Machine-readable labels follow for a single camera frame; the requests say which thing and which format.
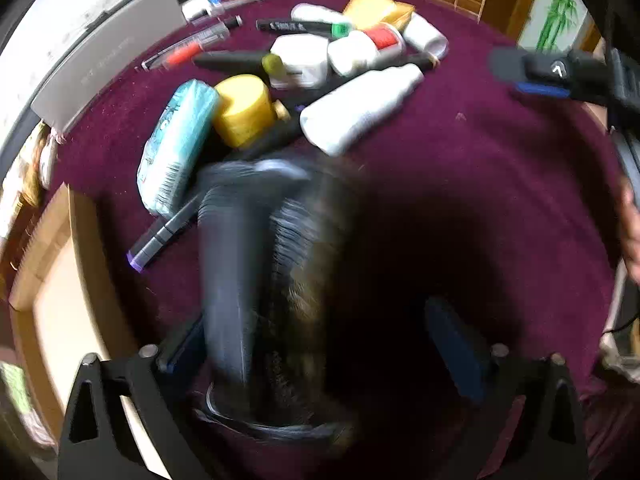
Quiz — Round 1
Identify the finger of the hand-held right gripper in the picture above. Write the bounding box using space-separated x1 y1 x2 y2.
514 81 573 102
489 46 608 92

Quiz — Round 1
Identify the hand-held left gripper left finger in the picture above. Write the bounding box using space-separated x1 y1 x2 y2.
57 310 211 480

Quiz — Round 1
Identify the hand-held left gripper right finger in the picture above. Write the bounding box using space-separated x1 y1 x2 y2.
425 296 590 480

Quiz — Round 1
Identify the black pouch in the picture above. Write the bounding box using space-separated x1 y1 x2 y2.
192 157 371 443

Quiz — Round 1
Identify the black marker purple cap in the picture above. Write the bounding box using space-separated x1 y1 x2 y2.
126 195 201 275

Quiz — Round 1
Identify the cardboard box tray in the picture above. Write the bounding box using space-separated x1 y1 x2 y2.
7 182 171 480

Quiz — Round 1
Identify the large white bottle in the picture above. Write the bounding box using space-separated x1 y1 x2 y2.
299 62 425 157

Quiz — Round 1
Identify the teal tissue pack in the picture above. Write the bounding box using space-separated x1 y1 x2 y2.
136 80 221 216

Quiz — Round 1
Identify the yellow jar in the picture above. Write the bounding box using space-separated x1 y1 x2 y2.
214 74 278 150

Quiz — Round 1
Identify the black marker green cap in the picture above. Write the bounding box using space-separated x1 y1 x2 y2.
256 18 353 39

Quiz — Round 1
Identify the black marker olive cap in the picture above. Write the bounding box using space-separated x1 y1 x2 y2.
192 50 288 77

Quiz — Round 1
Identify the black capped pen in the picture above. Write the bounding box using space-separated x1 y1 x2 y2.
182 16 244 48

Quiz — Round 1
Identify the person's right hand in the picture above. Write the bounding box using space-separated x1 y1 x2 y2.
619 175 640 283

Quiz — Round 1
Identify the bamboo print panel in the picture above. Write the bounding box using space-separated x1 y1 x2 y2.
517 0 593 52

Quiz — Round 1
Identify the small white bottle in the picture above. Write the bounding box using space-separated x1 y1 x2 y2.
291 3 346 26
402 11 449 60

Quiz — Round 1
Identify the black marker tan cap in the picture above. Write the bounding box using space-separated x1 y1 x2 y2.
274 51 442 107

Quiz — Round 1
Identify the yellow packet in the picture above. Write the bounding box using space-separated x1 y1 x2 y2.
342 0 416 31

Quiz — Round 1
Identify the white bottle red label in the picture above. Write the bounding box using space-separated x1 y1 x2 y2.
327 22 407 77

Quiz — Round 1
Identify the white cube box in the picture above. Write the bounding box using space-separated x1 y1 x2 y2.
270 34 331 90

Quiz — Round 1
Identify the clear pen red ink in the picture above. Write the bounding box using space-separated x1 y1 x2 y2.
141 30 231 72

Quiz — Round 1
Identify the grey shoe box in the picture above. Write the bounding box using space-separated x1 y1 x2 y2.
30 0 188 133

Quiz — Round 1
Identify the clear pen blue ink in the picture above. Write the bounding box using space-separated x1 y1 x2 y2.
207 0 269 11

